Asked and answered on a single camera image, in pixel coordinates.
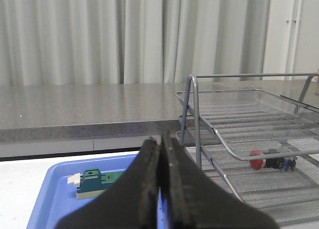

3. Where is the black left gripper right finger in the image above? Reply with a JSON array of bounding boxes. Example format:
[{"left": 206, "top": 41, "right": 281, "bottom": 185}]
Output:
[{"left": 160, "top": 132, "right": 278, "bottom": 229}]

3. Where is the red emergency stop button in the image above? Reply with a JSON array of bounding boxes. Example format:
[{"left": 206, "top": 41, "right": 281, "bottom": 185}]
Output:
[{"left": 249, "top": 156, "right": 297, "bottom": 172}]

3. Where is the silver metal rack frame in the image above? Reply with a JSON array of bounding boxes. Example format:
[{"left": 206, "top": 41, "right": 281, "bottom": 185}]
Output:
[{"left": 178, "top": 72, "right": 319, "bottom": 172}]

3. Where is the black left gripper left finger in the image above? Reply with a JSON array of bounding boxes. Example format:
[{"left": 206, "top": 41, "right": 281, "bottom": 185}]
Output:
[{"left": 55, "top": 139, "right": 160, "bottom": 229}]

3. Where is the blue plastic tray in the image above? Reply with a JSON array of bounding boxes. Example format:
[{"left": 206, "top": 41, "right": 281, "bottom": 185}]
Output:
[{"left": 25, "top": 154, "right": 175, "bottom": 229}]

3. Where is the silver mesh tray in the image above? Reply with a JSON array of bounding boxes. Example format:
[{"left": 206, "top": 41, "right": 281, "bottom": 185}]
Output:
[
  {"left": 175, "top": 131, "right": 319, "bottom": 210},
  {"left": 175, "top": 89, "right": 319, "bottom": 162}
]

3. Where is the green and beige switch block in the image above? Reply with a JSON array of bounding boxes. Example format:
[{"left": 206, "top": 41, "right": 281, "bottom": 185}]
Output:
[{"left": 67, "top": 168, "right": 124, "bottom": 200}]

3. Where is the grey stone counter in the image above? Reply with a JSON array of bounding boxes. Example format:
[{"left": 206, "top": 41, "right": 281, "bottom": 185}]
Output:
[{"left": 0, "top": 79, "right": 319, "bottom": 144}]

